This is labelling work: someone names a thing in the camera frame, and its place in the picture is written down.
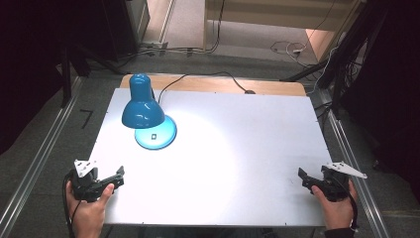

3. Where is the black metal frame stand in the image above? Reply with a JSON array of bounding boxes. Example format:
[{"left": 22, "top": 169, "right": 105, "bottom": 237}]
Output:
[{"left": 279, "top": 0, "right": 390, "bottom": 120}]

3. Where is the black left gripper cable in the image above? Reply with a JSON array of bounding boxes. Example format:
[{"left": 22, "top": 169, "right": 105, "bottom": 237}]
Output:
[{"left": 61, "top": 170, "right": 83, "bottom": 238}]

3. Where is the white floor cable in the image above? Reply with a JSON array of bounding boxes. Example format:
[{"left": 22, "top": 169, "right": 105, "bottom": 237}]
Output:
[{"left": 269, "top": 39, "right": 313, "bottom": 68}]

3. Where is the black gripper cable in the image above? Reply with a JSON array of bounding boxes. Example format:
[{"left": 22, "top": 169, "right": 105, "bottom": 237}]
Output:
[
  {"left": 61, "top": 170, "right": 83, "bottom": 238},
  {"left": 332, "top": 177, "right": 361, "bottom": 233}
]

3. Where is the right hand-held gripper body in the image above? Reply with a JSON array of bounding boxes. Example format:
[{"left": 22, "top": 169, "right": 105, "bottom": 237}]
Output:
[{"left": 320, "top": 161, "right": 368, "bottom": 203}]

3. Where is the person's left hand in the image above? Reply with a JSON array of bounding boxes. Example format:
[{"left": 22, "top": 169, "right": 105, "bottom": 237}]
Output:
[{"left": 64, "top": 179, "right": 116, "bottom": 238}]

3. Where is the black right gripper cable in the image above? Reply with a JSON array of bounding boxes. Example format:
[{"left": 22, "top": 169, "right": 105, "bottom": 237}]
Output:
[{"left": 332, "top": 177, "right": 361, "bottom": 233}]

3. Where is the blue desk lamp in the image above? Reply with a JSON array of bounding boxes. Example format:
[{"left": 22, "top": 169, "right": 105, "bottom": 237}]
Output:
[{"left": 121, "top": 72, "right": 178, "bottom": 151}]

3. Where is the black lamp cable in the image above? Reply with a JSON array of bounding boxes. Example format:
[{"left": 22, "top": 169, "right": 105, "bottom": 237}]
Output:
[{"left": 157, "top": 70, "right": 257, "bottom": 104}]

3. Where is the dark cabinet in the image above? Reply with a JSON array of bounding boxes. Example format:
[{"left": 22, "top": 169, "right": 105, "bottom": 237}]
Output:
[{"left": 100, "top": 0, "right": 152, "bottom": 62}]

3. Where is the bundle of floor cables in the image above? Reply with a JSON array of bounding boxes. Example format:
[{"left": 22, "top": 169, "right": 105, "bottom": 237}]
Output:
[{"left": 115, "top": 0, "right": 227, "bottom": 62}]

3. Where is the person's right hand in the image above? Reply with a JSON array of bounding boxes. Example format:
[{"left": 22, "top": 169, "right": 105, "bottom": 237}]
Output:
[{"left": 310, "top": 179, "right": 359, "bottom": 231}]

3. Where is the grey power strip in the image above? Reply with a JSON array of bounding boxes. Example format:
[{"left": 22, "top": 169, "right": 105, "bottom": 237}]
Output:
[{"left": 140, "top": 40, "right": 170, "bottom": 58}]

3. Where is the person's dark right sleeve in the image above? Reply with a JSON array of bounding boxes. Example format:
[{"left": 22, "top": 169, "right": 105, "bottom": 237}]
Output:
[{"left": 324, "top": 226, "right": 357, "bottom": 238}]

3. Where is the aluminium floor rail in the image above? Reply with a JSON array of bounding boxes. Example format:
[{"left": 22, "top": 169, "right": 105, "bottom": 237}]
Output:
[
  {"left": 317, "top": 89, "right": 392, "bottom": 238},
  {"left": 0, "top": 76, "right": 84, "bottom": 238}
]

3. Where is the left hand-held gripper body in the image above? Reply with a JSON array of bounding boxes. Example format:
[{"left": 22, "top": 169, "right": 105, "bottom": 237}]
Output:
[{"left": 67, "top": 159, "right": 106, "bottom": 203}]

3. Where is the light wooden furniture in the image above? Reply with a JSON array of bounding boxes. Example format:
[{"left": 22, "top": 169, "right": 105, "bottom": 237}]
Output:
[{"left": 202, "top": 0, "right": 366, "bottom": 63}]

